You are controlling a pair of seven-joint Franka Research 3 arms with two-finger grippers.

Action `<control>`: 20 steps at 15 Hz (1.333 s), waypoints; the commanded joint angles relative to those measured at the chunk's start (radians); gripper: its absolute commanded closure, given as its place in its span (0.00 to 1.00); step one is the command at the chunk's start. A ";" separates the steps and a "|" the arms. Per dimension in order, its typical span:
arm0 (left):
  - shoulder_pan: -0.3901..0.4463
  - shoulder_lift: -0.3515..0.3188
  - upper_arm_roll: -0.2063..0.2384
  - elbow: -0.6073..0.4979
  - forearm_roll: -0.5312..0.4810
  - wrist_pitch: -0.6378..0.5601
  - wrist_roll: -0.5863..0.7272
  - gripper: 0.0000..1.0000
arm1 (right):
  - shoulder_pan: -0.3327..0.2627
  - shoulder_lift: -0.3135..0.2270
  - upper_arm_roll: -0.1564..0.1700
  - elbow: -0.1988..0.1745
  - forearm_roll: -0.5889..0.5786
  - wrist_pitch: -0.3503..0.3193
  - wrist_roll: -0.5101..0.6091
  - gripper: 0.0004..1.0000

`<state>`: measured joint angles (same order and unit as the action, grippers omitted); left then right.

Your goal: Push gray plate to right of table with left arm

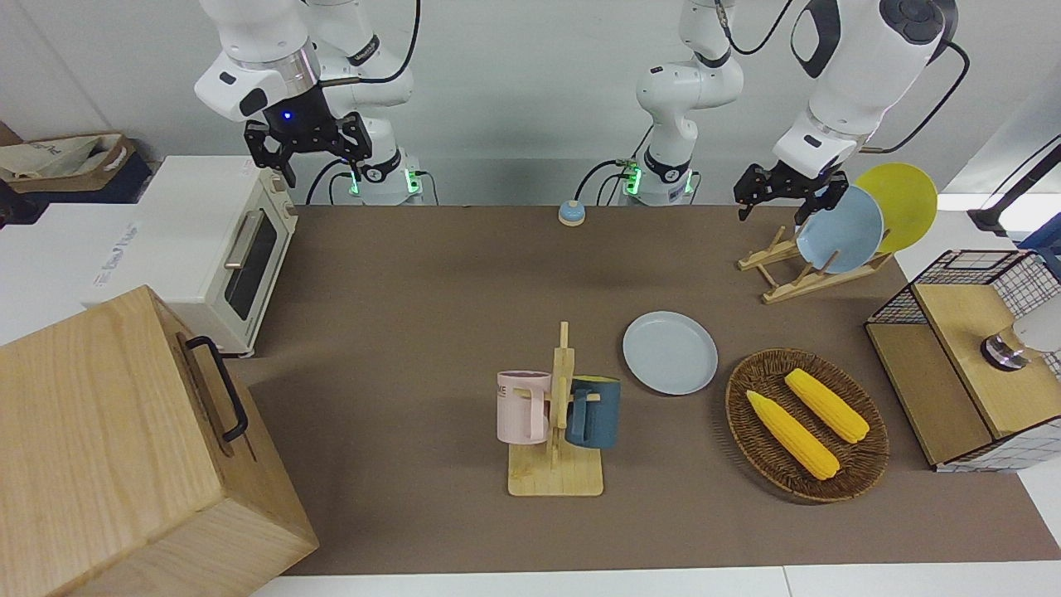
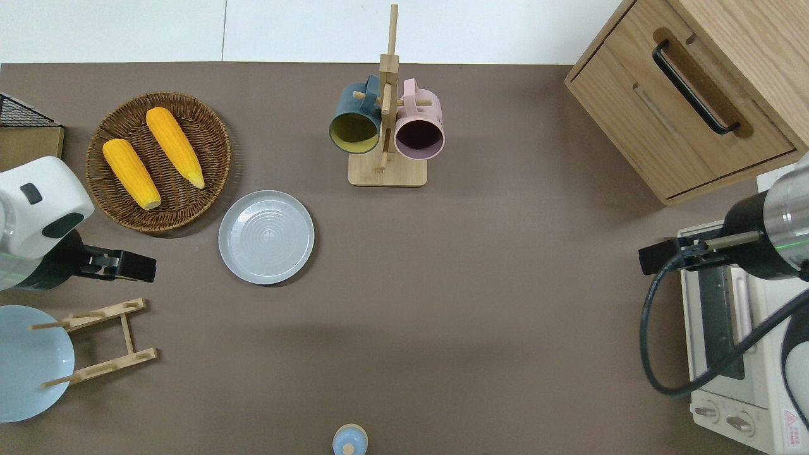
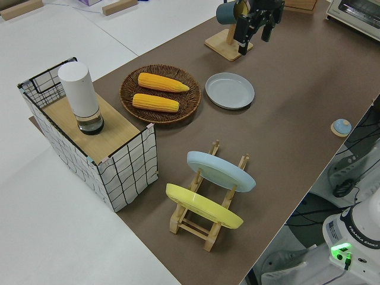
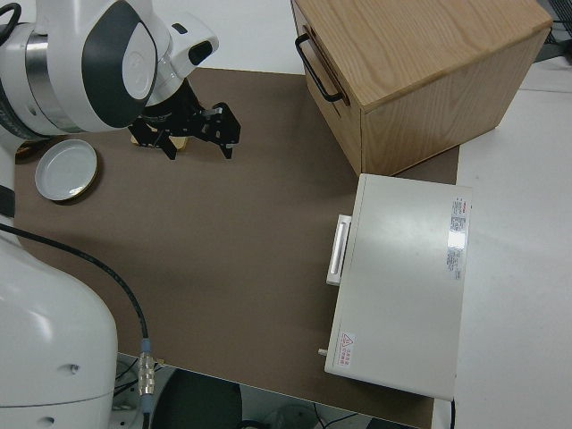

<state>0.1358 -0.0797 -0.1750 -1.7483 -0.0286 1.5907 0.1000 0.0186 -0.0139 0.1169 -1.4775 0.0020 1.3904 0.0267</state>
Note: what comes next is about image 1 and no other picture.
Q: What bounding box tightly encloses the dark blue box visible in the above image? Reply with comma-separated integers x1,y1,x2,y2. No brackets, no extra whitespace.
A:
0,153,154,225

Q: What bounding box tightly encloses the black cabinet handle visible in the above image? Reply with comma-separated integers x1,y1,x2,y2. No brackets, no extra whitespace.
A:
185,335,250,443

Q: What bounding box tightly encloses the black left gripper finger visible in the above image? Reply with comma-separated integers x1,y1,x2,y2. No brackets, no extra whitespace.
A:
794,174,849,226
734,164,772,222

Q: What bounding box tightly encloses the brown table mat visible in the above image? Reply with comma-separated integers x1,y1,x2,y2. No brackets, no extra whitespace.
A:
228,203,1061,577

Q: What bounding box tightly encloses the wooden plate rack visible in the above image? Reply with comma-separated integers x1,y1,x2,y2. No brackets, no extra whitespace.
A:
737,226,896,305

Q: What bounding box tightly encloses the yellow corn cob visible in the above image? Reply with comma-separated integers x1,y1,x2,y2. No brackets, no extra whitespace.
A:
746,390,841,481
784,368,870,444

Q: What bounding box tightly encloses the brown paper bag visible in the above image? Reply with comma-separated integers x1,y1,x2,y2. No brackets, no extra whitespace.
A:
0,131,138,193

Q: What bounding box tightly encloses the wire grid wooden shelf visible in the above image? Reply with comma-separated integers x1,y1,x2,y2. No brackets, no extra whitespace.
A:
865,249,1061,473

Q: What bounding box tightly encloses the yellow plate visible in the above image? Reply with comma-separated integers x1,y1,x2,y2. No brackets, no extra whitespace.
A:
855,163,938,255

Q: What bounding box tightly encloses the black stand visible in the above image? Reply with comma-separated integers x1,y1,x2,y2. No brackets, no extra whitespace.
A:
968,141,1061,235

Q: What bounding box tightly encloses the teal mug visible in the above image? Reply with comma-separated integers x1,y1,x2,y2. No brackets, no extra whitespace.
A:
565,376,622,450

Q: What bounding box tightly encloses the black left base cable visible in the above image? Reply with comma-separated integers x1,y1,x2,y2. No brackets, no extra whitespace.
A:
574,158,646,206

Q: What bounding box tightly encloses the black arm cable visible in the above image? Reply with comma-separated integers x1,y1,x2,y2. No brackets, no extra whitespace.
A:
862,41,971,154
319,0,424,88

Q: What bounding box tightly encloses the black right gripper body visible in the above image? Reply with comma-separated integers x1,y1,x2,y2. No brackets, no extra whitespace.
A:
264,81,341,154

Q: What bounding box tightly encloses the black base cable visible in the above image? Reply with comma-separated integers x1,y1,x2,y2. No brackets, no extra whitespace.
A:
305,158,359,206
574,158,646,206

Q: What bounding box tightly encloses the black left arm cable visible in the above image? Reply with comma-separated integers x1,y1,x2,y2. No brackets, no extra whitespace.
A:
862,41,971,154

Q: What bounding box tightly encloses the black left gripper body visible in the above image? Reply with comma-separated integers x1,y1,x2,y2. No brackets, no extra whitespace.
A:
763,162,838,200

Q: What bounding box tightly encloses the pink mug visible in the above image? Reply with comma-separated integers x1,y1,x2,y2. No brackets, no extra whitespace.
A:
497,371,552,445

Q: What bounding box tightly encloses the white cylinder bottle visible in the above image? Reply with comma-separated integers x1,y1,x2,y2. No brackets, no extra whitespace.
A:
981,303,1061,371

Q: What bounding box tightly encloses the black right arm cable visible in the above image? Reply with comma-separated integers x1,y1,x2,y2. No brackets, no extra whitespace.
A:
319,0,424,88

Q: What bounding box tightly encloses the white toaster oven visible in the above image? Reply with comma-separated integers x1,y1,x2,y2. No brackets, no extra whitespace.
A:
91,155,299,359

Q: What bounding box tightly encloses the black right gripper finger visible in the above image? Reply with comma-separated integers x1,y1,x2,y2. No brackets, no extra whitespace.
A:
332,114,371,163
245,121,297,188

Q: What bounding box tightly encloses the black right base cable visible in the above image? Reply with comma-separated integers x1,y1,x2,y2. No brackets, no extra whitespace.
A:
305,158,359,206

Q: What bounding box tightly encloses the brown wicker basket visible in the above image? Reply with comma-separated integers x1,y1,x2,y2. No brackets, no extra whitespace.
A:
725,348,890,504

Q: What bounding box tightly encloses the light blue plate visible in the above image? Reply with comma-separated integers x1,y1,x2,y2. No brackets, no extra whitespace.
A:
796,185,885,275

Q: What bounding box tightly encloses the wooden mug rack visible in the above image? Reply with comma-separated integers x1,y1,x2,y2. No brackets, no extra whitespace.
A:
507,322,604,498

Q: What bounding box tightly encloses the gray plate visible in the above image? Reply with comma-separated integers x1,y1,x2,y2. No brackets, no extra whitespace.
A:
623,311,719,396

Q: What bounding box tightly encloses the wooden cabinet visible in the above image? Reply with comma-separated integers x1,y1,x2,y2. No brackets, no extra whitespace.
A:
0,284,320,597

